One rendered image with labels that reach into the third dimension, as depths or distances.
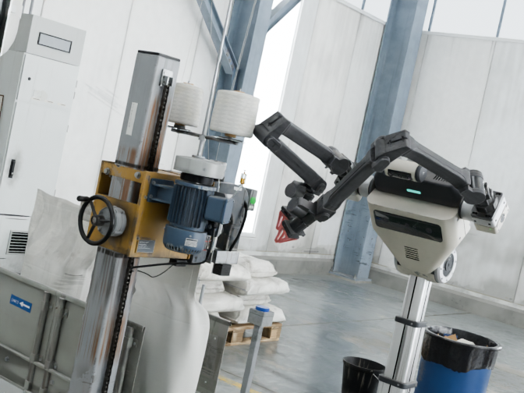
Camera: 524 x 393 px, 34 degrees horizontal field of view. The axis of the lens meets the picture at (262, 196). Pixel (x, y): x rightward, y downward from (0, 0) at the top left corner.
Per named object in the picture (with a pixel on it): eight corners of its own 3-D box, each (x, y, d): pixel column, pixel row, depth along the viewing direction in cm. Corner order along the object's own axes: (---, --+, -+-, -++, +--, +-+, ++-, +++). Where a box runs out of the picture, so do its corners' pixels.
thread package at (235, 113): (260, 143, 316) (270, 98, 315) (233, 137, 303) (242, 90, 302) (227, 136, 326) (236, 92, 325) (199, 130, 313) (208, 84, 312)
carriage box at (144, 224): (190, 260, 328) (207, 180, 326) (128, 257, 301) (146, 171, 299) (146, 245, 342) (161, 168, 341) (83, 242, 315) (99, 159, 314)
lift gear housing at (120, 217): (123, 239, 304) (129, 209, 303) (112, 238, 299) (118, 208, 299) (104, 232, 310) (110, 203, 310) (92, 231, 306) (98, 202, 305)
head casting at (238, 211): (238, 251, 351) (253, 182, 350) (200, 249, 332) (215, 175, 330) (185, 235, 369) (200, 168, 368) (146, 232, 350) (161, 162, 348)
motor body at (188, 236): (210, 256, 306) (224, 189, 305) (182, 255, 294) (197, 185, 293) (180, 246, 315) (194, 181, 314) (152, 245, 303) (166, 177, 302)
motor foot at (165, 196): (186, 209, 308) (191, 185, 307) (164, 207, 298) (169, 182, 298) (168, 203, 313) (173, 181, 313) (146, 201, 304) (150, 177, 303)
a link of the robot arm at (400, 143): (401, 143, 277) (399, 120, 283) (372, 163, 286) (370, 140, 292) (490, 197, 298) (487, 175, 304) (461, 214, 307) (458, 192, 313)
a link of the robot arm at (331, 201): (394, 163, 285) (392, 138, 291) (380, 157, 283) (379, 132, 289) (327, 225, 315) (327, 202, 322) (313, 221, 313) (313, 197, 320)
